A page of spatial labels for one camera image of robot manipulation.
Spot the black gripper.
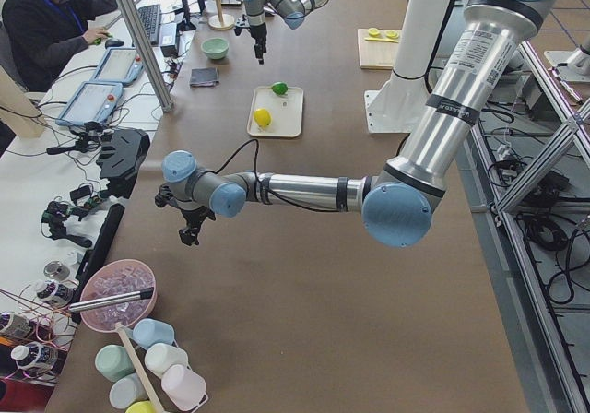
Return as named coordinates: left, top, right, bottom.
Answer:
left=179, top=206, right=216, bottom=246
left=233, top=14, right=267, bottom=65

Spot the green lime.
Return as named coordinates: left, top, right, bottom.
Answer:
left=271, top=81, right=289, bottom=96

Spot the yellow lemon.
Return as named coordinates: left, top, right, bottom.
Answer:
left=253, top=108, right=272, bottom=129

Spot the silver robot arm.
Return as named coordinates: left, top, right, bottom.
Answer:
left=155, top=0, right=555, bottom=247

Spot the white rectangular tray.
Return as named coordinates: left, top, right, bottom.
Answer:
left=246, top=86, right=304, bottom=138

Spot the metal scoop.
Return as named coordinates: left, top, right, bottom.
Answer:
left=264, top=6, right=276, bottom=17

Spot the pale green bowl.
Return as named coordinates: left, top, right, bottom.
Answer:
left=201, top=38, right=230, bottom=61

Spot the wooden cup tree stand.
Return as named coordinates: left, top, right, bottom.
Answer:
left=206, top=0, right=235, bottom=30

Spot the grey folded cloth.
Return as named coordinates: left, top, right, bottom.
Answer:
left=189, top=67, right=219, bottom=88

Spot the pink bowl with ice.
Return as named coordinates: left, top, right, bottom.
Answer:
left=80, top=259, right=158, bottom=333

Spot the black flat bar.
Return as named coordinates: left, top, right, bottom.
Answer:
left=76, top=204, right=125, bottom=288

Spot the light blue cup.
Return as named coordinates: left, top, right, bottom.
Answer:
left=132, top=318, right=175, bottom=350

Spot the yellow plastic knife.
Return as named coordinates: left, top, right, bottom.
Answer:
left=363, top=37, right=399, bottom=43

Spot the black keyboard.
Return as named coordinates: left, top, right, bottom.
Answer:
left=137, top=4, right=161, bottom=45

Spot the bamboo cutting board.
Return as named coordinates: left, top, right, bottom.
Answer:
left=357, top=28, right=401, bottom=70

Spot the white cup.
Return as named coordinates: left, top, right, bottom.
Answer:
left=144, top=343, right=189, bottom=378

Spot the upper lemon slice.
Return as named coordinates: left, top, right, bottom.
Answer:
left=385, top=29, right=399, bottom=40

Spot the far teach pendant tablet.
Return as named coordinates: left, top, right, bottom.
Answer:
left=91, top=47, right=144, bottom=86

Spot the teach pendant tablet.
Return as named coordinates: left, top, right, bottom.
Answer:
left=55, top=81, right=124, bottom=127
left=91, top=47, right=144, bottom=86

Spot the green cup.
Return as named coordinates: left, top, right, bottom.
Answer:
left=94, top=344, right=135, bottom=383

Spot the pink cup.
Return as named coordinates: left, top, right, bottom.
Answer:
left=161, top=365, right=208, bottom=412

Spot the near teach pendant tablet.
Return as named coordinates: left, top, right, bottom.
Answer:
left=55, top=81, right=124, bottom=127

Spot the grey-blue cup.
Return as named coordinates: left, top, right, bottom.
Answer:
left=109, top=373, right=148, bottom=409

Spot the yellow cup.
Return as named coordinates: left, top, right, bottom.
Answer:
left=125, top=400, right=156, bottom=413

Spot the seated person in black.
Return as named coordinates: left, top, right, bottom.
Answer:
left=2, top=0, right=118, bottom=92

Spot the metal tongs handle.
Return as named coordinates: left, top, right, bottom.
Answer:
left=68, top=287, right=156, bottom=313

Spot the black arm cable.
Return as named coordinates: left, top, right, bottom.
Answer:
left=214, top=137, right=345, bottom=214

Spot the black metal bracket stand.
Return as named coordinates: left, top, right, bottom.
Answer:
left=96, top=129, right=150, bottom=198

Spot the aluminium frame post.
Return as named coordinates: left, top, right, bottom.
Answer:
left=116, top=0, right=173, bottom=112

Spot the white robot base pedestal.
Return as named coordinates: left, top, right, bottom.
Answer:
left=365, top=0, right=455, bottom=134

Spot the wooden rack handle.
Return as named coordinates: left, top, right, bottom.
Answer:
left=115, top=323, right=166, bottom=413

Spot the aluminium truss frame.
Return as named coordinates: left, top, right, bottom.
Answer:
left=457, top=29, right=589, bottom=412

